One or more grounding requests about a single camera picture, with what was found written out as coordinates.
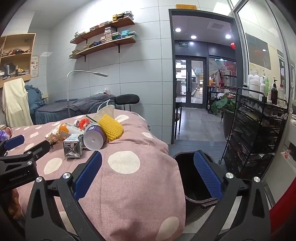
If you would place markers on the plastic bottle white label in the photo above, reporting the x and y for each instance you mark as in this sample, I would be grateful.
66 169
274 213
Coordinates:
69 128

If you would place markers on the row of small boxes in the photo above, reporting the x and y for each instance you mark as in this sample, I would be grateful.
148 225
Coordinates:
122 15

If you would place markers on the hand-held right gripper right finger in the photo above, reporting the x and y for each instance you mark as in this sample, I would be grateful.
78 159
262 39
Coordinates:
208 173

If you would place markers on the blue quilted cloth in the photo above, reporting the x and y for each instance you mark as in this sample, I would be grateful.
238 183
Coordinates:
34 97

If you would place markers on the wall poster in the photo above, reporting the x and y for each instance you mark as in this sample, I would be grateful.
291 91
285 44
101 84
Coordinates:
35 66

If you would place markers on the black door frame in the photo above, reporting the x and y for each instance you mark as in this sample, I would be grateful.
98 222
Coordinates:
171 69

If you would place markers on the cream coat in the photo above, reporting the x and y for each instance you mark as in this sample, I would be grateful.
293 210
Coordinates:
16 102

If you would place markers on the red vase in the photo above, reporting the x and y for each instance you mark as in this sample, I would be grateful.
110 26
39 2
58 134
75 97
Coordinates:
221 81

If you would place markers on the clear green printed wrapper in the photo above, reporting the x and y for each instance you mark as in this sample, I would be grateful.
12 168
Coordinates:
92 118

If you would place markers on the white pump bottle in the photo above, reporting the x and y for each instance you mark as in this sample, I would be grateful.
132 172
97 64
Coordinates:
262 88

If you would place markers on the red lantern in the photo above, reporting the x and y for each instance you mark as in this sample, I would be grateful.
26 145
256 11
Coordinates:
232 45

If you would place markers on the clear bottle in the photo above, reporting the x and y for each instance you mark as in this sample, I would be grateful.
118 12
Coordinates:
281 96

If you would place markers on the silver drink carton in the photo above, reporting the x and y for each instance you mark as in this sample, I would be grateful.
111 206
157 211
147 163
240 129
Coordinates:
72 146

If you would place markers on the yellow wall sign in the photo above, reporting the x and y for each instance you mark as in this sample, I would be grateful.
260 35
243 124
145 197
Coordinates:
186 7

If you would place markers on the dark brown trash bin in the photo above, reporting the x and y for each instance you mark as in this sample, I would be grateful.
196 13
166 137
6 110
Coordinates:
187 171

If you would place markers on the wooden wall shelf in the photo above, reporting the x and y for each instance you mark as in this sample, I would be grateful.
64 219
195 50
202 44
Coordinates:
111 25
104 45

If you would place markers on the translucent plastic cup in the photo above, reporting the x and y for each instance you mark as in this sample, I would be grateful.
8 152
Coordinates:
106 111

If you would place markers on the dark plant pot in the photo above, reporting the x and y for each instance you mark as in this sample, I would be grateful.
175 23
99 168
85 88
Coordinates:
228 125

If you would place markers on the grey massage bed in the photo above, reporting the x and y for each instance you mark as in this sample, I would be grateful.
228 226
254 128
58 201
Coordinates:
57 109

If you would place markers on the purple wrapper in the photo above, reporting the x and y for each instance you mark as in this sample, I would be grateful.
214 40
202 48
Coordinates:
3 135

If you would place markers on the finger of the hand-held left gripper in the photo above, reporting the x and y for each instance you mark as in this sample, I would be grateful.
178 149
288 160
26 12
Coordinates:
14 141
38 148

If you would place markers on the yellow foam fruit net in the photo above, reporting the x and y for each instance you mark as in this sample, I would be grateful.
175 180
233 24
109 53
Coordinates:
111 126

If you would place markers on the pink polka dot blanket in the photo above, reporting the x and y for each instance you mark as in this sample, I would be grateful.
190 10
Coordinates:
143 185

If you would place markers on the wooden wall cabinet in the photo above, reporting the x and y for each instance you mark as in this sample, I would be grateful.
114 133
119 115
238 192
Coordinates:
20 37

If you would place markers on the green potted plant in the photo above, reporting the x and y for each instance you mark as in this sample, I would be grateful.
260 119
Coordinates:
223 103

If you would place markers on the glass double door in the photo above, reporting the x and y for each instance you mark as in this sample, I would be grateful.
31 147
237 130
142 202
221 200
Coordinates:
190 81

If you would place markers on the green bottle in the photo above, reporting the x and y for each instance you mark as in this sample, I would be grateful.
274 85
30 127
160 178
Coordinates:
267 89

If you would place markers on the purple paper cup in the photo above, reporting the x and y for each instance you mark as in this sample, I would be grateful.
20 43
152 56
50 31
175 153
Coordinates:
93 139

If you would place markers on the white floor lamp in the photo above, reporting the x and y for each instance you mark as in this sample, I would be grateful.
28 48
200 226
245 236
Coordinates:
92 72

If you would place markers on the wall shelves with boxes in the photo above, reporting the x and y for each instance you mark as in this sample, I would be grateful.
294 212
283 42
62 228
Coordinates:
108 34

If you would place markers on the green exit sign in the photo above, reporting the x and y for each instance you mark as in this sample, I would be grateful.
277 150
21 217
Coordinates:
184 43

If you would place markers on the dark pump bottle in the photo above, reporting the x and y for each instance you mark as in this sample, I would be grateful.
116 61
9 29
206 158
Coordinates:
274 95

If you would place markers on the red and white wrapper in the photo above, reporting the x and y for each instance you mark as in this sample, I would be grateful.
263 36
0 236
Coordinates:
83 122

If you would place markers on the black side table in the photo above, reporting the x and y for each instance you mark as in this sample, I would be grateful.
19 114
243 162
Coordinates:
178 111

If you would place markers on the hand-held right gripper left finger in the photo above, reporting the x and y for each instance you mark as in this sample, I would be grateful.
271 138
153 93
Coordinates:
89 173

